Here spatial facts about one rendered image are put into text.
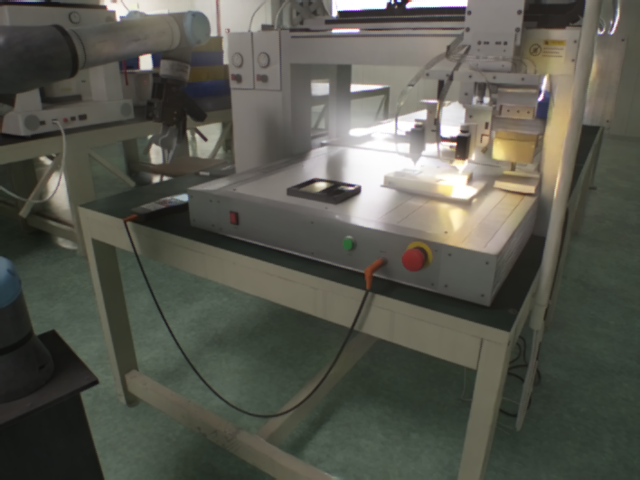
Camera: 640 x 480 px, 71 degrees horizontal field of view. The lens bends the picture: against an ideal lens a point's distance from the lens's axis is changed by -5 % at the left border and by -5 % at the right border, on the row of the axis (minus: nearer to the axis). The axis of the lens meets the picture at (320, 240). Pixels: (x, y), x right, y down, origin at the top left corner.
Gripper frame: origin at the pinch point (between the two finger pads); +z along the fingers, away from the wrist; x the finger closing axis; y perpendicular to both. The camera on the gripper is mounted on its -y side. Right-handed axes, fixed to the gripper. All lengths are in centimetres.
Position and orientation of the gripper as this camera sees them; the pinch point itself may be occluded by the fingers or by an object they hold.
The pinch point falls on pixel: (169, 158)
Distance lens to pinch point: 134.4
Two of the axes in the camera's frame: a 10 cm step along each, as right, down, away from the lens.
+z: -1.6, 9.7, 1.8
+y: -6.0, 0.5, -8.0
